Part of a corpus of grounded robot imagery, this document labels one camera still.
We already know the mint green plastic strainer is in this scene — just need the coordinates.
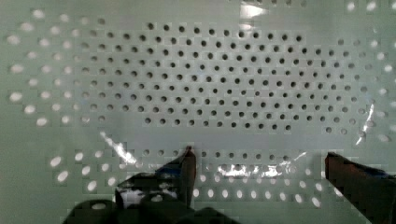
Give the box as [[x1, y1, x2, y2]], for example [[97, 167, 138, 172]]
[[1, 0, 395, 224]]

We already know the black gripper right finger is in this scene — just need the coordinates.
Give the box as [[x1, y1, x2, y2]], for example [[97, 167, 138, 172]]
[[325, 152, 396, 224]]

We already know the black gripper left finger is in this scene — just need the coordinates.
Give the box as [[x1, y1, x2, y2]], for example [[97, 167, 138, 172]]
[[115, 146, 197, 208]]

